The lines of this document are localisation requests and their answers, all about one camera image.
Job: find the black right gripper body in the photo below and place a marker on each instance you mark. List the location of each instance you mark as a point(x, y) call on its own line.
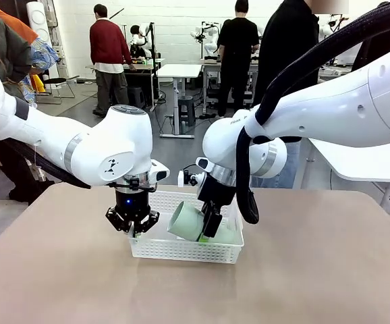
point(217, 192)

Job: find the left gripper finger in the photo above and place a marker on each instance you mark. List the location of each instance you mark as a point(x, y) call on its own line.
point(117, 221)
point(147, 222)

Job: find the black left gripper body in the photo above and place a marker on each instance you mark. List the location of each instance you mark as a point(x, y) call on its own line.
point(131, 202)

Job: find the white plastic cup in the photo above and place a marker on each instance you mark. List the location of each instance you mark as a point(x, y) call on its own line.
point(227, 234)

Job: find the pale green plastic cup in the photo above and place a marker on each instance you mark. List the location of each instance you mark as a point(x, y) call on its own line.
point(188, 221)

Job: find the white perforated plastic basket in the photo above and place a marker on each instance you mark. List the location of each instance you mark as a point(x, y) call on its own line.
point(181, 251)

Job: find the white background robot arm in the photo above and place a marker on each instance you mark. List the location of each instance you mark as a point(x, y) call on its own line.
point(325, 28)
point(205, 33)
point(139, 33)

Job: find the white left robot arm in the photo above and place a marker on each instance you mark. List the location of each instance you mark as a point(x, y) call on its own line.
point(80, 148)

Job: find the grey plastic stool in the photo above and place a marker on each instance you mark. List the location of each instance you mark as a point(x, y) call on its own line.
point(186, 108)

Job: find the black stool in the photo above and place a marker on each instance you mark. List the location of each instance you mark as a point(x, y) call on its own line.
point(137, 98)

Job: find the grey work table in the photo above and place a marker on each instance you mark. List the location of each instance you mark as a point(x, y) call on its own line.
point(212, 67)

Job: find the white standing desk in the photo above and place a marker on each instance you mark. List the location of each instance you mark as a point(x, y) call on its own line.
point(179, 71)

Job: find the wooden top work table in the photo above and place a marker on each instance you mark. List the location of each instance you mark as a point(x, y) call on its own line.
point(144, 67)

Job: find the black chair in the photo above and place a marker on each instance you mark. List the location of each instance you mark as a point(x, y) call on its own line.
point(55, 81)

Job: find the person in black with cap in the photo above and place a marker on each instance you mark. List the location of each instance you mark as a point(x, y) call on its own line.
point(237, 44)

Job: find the white side table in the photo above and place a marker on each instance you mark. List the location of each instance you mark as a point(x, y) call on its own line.
point(367, 165)

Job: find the person in black sweater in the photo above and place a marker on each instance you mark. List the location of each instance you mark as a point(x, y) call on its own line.
point(289, 50)

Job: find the person in red sweater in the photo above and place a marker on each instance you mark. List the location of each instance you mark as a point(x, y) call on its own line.
point(105, 44)

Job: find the grey background table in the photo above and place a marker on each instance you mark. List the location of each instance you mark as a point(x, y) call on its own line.
point(333, 72)

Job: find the grey metal rack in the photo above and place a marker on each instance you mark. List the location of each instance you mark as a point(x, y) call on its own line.
point(60, 50)

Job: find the blue patterned garment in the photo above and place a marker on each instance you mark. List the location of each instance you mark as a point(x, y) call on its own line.
point(45, 52)

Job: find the person in dark green jacket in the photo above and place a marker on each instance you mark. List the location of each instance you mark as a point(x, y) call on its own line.
point(2, 50)

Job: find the white tower fan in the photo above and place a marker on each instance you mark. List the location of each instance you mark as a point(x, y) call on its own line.
point(41, 23)

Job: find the person in orange jacket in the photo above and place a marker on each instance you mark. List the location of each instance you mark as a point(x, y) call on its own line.
point(19, 28)

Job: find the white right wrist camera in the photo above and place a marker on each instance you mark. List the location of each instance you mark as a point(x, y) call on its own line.
point(182, 178)

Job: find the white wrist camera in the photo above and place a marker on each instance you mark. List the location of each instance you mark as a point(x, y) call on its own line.
point(182, 178)
point(159, 172)

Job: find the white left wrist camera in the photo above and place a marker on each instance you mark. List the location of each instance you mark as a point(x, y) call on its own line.
point(159, 172)

